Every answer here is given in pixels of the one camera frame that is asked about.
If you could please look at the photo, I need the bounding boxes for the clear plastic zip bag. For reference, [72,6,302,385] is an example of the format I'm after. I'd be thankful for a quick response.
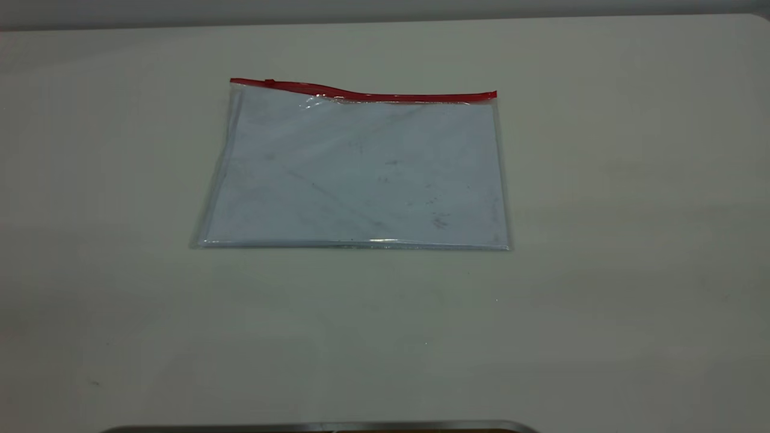
[191,77,512,251]

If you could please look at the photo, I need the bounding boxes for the grey metal frame edge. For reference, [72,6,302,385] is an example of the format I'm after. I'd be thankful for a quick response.
[101,420,540,433]

